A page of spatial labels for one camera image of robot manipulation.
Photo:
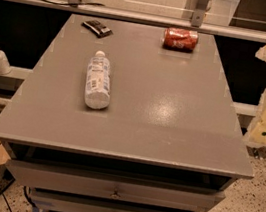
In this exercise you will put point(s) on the red coke can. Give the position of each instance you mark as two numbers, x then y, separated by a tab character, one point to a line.
180	39

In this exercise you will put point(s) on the black snack packet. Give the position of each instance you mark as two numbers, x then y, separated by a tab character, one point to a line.
100	30

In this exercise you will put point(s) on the clear plastic water bottle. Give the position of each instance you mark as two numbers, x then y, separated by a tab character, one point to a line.
97	90

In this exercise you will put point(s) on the middle grey drawer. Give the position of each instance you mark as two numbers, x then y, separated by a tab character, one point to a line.
64	203

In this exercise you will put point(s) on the grey drawer cabinet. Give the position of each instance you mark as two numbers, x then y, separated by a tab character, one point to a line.
170	117

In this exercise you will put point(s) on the right grey metal bracket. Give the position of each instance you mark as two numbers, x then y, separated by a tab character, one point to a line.
198	14

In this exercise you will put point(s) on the top grey drawer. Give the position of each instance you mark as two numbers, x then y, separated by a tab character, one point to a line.
50	177

